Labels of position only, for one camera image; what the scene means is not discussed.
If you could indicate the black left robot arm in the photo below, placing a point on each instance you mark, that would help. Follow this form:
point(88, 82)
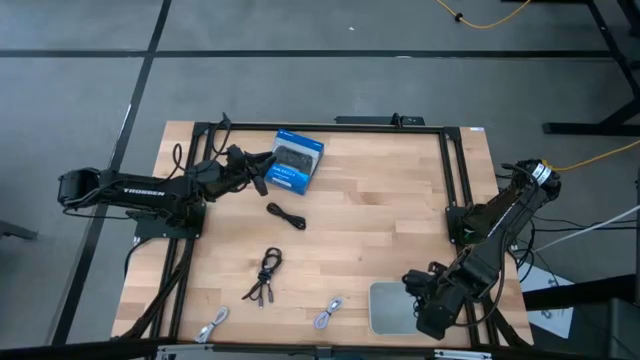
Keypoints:
point(145, 192)

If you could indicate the black aluminium table frame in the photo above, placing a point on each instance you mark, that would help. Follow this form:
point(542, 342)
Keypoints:
point(325, 127)

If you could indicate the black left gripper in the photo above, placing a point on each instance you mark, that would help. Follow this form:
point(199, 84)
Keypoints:
point(225, 172)

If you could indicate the black desk leg frame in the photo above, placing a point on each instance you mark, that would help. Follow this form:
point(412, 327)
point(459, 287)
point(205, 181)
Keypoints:
point(615, 55)

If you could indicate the white paper sheet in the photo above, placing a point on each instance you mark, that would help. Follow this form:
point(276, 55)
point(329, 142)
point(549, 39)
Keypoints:
point(550, 310)

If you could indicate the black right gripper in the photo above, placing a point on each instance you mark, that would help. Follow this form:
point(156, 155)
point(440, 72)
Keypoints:
point(442, 312)

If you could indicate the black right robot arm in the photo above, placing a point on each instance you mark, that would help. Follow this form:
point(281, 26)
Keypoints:
point(500, 225)

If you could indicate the blue game controller box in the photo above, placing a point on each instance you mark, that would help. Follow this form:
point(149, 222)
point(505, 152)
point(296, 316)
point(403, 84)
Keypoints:
point(287, 182)

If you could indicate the white square container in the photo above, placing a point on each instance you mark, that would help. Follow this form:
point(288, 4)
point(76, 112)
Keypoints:
point(390, 310)

